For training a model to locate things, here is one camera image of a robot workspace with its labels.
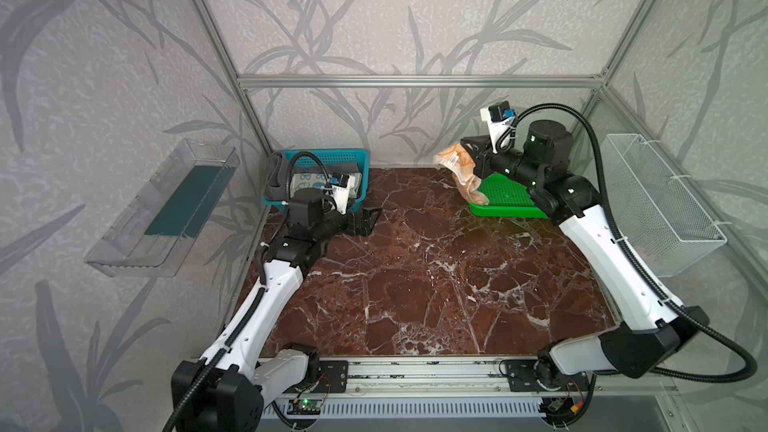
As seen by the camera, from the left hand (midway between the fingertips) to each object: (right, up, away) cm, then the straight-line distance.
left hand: (371, 197), depth 75 cm
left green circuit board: (-15, -50, -4) cm, 53 cm away
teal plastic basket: (-21, +14, +40) cm, 47 cm away
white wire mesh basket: (+62, -4, -13) cm, 64 cm away
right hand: (+22, +15, -9) cm, 28 cm away
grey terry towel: (-35, +9, +27) cm, 45 cm away
